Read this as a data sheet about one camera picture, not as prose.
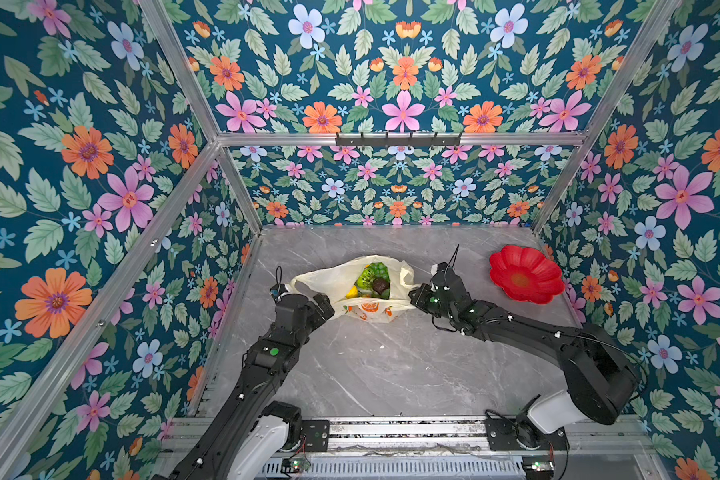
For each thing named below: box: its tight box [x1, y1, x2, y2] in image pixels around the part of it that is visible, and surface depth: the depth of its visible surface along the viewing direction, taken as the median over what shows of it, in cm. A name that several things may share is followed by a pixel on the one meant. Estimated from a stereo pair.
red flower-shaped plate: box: [489, 245, 565, 304], surface depth 107 cm
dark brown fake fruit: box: [372, 277, 390, 295], surface depth 100 cm
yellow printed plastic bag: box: [290, 255, 414, 324], surface depth 87 cm
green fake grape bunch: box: [356, 262, 391, 299], surface depth 100 cm
